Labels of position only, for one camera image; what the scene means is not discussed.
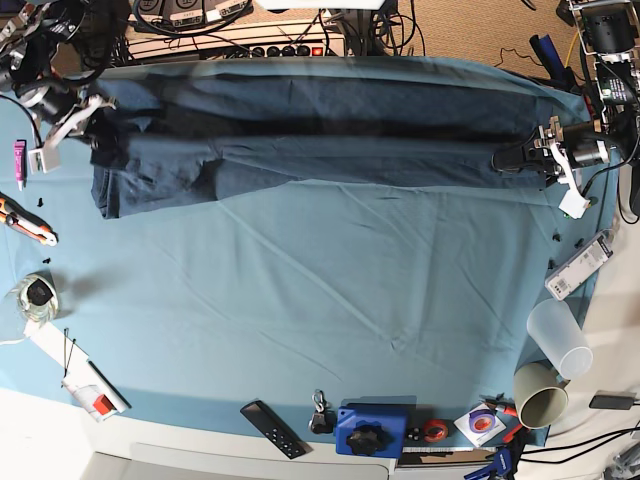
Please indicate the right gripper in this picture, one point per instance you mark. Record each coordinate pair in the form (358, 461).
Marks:
(70, 113)

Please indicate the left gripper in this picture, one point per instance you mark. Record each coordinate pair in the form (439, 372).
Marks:
(584, 145)

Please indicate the dark blue T-shirt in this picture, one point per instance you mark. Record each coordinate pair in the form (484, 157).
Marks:
(178, 141)

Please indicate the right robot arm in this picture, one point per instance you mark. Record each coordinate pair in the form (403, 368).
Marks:
(29, 42)

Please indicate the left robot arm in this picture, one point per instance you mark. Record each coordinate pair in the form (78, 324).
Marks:
(608, 35)

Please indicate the pink glue tube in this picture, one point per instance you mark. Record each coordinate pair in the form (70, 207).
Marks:
(19, 153)

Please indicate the orange utility knife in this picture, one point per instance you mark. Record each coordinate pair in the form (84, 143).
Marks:
(20, 220)

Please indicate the white packaged box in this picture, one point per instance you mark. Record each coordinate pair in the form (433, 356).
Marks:
(586, 261)

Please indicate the translucent plastic cup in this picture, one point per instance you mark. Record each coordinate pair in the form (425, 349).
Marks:
(554, 329)

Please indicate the white power strip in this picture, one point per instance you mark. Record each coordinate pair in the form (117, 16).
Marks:
(314, 38)

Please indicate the clear tape roll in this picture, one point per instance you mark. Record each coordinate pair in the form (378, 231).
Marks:
(35, 299)

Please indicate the light blue table cloth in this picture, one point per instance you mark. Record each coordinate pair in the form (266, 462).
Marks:
(365, 291)

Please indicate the white paper strip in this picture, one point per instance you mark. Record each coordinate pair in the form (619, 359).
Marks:
(81, 378)

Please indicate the beige green mug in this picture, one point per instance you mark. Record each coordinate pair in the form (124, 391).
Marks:
(540, 396)

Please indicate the black power adapter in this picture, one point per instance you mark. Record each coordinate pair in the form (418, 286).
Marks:
(612, 402)

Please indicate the purple disc sleeve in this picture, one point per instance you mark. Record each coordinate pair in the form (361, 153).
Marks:
(480, 425)

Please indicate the red tape roll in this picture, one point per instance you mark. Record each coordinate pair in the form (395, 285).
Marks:
(435, 430)

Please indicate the white red syringe package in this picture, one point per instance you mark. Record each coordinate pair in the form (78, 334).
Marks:
(91, 399)

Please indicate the blue box with knob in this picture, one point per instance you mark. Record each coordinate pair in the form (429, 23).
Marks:
(371, 430)

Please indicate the blue clamp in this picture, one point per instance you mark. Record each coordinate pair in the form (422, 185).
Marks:
(502, 466)

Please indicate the black key fob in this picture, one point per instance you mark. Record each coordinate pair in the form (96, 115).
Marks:
(323, 419)

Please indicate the black remote control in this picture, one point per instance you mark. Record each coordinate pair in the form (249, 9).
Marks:
(274, 429)

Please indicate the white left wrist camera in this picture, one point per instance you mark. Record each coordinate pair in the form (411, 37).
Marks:
(573, 204)

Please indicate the red handled pliers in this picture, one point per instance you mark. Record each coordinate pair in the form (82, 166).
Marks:
(500, 404)

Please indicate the black cable ties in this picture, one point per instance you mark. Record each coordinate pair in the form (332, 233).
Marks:
(68, 348)

